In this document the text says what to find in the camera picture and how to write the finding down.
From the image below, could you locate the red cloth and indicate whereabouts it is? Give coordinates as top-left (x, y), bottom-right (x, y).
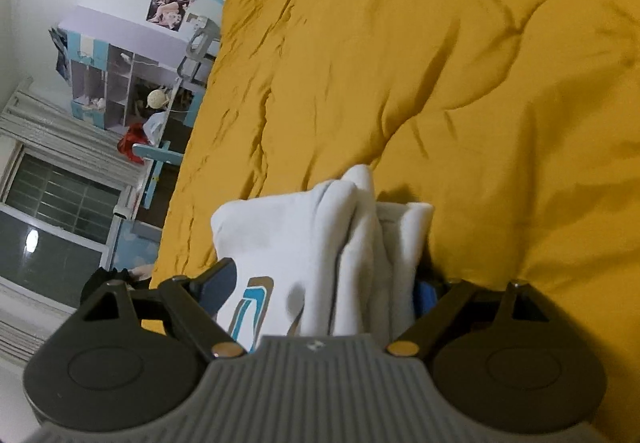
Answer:
top-left (117, 123), bottom-right (151, 165)

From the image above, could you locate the white shirt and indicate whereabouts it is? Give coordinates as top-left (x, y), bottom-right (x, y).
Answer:
top-left (210, 164), bottom-right (435, 354)

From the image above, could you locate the straw hat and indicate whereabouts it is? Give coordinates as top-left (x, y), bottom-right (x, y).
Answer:
top-left (146, 89), bottom-right (172, 111)

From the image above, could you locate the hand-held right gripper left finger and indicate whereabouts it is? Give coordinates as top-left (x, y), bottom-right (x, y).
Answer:
top-left (82, 257), bottom-right (248, 358)

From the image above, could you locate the window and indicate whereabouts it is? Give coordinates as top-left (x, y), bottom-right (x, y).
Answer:
top-left (0, 143), bottom-right (127, 311)

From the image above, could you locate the white window blind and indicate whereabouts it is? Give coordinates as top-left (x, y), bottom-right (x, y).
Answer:
top-left (0, 77), bottom-right (147, 190)

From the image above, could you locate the yellow quilted blanket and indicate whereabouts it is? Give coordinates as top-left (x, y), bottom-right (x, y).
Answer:
top-left (140, 0), bottom-right (640, 424)

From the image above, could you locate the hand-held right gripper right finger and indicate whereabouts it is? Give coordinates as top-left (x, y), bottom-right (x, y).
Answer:
top-left (387, 278), bottom-right (538, 357)

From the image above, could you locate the grey chair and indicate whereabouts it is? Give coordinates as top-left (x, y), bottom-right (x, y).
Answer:
top-left (177, 16), bottom-right (222, 80)

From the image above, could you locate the lavender and blue shelf unit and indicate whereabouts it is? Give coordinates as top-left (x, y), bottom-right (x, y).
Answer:
top-left (56, 6), bottom-right (221, 130)

